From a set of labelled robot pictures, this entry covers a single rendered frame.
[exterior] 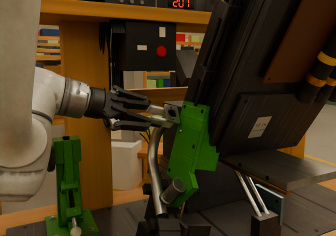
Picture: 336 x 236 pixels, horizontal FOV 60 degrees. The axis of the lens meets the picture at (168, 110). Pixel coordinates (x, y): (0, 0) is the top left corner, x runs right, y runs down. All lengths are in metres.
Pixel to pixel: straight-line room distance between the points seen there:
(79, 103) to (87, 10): 0.29
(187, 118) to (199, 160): 0.11
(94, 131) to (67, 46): 0.28
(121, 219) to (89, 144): 0.26
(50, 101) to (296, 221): 0.78
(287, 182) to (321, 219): 0.42
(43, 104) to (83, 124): 0.35
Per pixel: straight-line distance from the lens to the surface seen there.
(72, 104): 0.68
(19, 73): 0.46
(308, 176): 0.72
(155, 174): 0.82
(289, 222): 1.01
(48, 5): 0.85
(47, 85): 0.67
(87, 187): 1.05
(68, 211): 0.84
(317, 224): 1.03
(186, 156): 0.74
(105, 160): 1.03
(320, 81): 0.73
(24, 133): 0.52
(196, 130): 0.72
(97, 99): 0.70
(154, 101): 1.14
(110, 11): 0.88
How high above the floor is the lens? 1.37
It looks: 9 degrees down
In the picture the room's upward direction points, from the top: straight up
